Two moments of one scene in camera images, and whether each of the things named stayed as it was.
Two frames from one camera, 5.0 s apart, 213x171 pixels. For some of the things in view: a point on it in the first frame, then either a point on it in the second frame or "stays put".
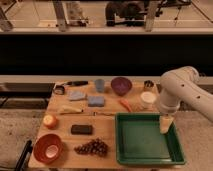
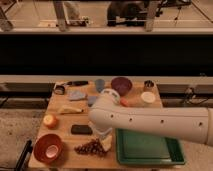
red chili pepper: (125, 103) stays put
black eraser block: (79, 129) stays put
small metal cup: (148, 84) stays put
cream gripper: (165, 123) -> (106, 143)
